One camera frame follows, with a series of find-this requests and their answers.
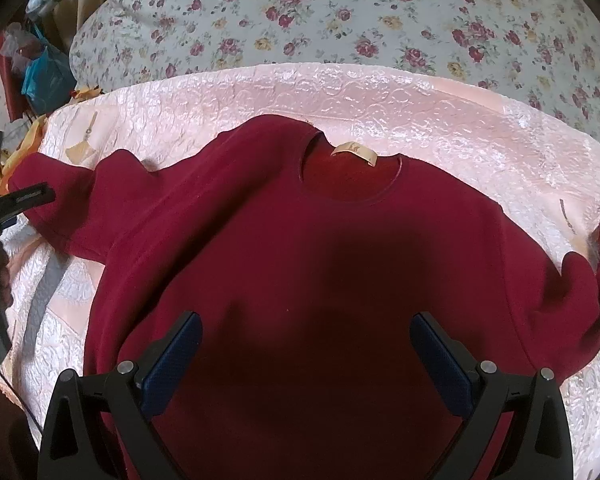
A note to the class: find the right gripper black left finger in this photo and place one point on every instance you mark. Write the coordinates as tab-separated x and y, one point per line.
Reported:
95	423

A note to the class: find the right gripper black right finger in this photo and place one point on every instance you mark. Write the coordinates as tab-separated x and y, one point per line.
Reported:
537	444

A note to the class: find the dark red sweater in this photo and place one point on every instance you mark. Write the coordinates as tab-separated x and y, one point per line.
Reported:
306	270

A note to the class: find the orange yellow patterned blanket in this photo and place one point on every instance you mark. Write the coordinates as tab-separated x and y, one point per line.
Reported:
35	135

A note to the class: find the red cloth on furniture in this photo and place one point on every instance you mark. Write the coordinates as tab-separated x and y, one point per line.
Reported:
16	102

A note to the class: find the blue plastic bag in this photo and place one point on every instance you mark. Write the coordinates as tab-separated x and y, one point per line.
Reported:
48	81

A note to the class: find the pink embossed satin bedspread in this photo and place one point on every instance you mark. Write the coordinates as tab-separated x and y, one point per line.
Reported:
544	174

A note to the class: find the floral quilted bed cover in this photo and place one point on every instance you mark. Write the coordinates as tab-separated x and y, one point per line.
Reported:
545	53

